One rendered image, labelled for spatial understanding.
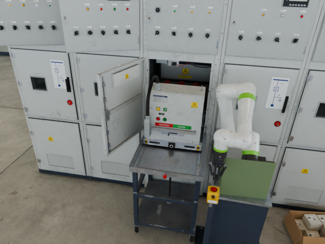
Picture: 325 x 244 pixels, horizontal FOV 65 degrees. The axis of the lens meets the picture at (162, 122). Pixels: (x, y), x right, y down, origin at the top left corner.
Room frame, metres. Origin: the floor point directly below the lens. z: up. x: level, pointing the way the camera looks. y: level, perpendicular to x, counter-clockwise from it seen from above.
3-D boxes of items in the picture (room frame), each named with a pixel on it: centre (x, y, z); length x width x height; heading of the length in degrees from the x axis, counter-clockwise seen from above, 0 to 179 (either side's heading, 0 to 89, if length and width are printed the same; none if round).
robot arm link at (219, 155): (1.39, -0.38, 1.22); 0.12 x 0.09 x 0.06; 171
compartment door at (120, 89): (2.11, 0.35, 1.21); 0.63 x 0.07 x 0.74; 151
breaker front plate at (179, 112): (1.97, -0.09, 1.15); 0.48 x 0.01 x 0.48; 80
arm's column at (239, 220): (1.60, -0.65, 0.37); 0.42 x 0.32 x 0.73; 79
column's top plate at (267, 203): (1.60, -0.65, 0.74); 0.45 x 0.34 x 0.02; 79
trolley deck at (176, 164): (1.97, -0.09, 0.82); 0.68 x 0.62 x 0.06; 171
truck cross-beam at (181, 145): (1.99, -0.10, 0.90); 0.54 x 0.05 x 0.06; 80
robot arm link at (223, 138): (1.39, -0.39, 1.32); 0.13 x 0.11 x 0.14; 76
